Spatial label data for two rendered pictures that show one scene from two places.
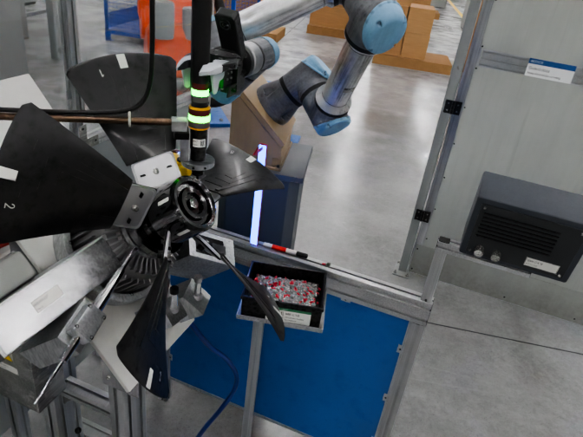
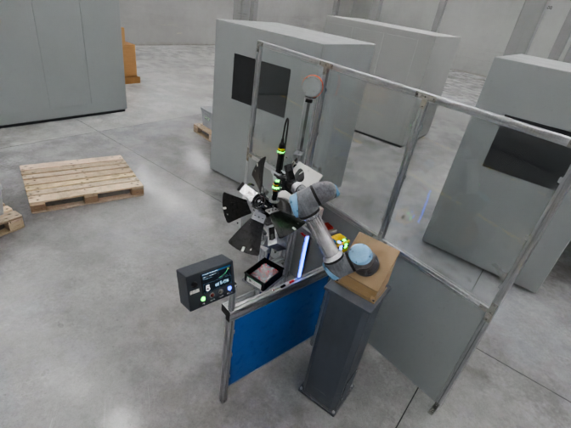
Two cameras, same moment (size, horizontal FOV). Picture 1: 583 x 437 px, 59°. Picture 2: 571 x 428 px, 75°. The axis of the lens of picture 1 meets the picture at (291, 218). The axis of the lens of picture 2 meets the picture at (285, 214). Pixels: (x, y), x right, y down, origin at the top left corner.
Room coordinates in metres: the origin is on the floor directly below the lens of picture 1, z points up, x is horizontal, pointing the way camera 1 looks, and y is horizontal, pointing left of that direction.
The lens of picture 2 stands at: (2.08, -1.67, 2.45)
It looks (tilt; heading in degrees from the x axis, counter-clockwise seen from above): 30 degrees down; 118
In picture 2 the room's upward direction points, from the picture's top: 9 degrees clockwise
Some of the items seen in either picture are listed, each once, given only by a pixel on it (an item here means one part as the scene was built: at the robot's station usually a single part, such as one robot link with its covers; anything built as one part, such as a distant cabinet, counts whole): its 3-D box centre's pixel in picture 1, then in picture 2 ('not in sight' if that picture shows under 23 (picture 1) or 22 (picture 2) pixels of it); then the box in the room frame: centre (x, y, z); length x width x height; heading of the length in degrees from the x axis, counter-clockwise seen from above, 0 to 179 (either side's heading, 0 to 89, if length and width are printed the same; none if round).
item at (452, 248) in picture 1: (482, 256); not in sight; (1.14, -0.50, 1.04); 0.24 x 0.03 x 0.03; 72
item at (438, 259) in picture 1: (435, 270); (232, 296); (1.17, -0.40, 0.96); 0.03 x 0.03 x 0.20; 72
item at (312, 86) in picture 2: not in sight; (312, 86); (0.79, 0.90, 1.88); 0.16 x 0.07 x 0.16; 17
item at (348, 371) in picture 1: (271, 352); (279, 328); (1.31, 0.00, 0.45); 0.82 x 0.02 x 0.66; 72
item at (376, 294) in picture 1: (284, 264); (287, 288); (1.31, 0.00, 0.82); 0.90 x 0.04 x 0.08; 72
